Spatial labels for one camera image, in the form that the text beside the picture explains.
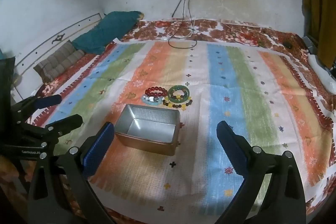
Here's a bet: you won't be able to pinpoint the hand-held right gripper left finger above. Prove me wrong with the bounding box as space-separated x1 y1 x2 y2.
28 122 116 224

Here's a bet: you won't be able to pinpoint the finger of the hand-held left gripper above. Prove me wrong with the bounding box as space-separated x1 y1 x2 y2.
25 114 84 140
10 94 62 119

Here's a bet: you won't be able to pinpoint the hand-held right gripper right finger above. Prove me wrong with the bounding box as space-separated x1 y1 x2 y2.
216 120 307 224

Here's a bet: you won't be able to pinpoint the yellow and dark bead bracelet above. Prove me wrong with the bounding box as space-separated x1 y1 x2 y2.
162 94 193 111

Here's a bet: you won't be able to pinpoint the rectangular metal tin box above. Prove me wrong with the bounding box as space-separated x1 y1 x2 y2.
114 104 181 156

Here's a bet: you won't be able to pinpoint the pale white bead bracelet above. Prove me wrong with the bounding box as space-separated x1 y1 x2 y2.
142 95 163 106

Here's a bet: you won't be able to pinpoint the red bead bracelet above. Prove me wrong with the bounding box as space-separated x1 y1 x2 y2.
144 86 168 98

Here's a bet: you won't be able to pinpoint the green jade bangle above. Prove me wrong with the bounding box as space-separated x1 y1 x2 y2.
168 85 190 102

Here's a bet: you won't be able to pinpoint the striped pastel blanket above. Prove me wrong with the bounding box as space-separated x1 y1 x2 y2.
31 39 336 216

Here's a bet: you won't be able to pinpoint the brown striped cushion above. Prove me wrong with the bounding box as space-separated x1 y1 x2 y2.
34 40 87 82

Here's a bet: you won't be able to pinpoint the white headboard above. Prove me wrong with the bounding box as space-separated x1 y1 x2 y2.
10 13 105 98

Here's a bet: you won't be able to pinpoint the teal cloth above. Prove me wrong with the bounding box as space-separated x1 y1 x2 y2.
71 11 145 55

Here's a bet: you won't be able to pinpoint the white object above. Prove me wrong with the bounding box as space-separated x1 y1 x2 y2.
308 54 336 94

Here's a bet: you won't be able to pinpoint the grey box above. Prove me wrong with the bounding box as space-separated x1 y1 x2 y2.
302 35 319 56

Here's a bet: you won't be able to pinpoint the yellow curtain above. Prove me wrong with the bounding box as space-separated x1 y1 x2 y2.
302 0 336 67

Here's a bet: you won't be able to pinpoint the black cables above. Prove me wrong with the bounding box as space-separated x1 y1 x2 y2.
165 0 196 38

